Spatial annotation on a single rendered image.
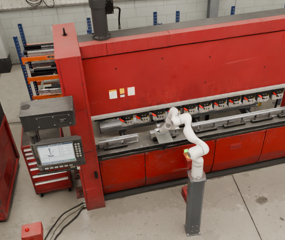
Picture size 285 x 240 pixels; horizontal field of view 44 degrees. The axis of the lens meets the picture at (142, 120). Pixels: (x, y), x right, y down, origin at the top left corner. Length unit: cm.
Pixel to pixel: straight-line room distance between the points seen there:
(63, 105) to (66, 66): 38
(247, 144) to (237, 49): 146
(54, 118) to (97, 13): 112
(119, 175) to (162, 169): 60
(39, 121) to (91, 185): 146
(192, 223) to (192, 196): 50
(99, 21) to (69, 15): 442
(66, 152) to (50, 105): 53
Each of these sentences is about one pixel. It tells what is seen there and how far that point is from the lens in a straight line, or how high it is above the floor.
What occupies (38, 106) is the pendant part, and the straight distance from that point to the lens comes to 349.
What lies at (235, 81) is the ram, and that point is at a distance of 445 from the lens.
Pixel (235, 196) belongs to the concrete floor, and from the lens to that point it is 513.
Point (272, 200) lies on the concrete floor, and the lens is 521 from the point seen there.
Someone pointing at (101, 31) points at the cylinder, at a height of 239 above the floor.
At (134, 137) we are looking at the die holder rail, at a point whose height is 95.
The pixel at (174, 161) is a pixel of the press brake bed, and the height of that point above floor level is 50.
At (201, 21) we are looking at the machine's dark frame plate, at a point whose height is 230.
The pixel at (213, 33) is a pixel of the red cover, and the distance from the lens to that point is 398.
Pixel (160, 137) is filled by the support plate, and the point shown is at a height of 100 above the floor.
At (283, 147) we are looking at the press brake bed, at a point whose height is 35.
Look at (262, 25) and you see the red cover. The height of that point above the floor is 225.
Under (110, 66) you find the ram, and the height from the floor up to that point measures 202.
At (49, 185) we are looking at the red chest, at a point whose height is 25.
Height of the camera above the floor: 387
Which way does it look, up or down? 38 degrees down
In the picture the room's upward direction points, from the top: 3 degrees counter-clockwise
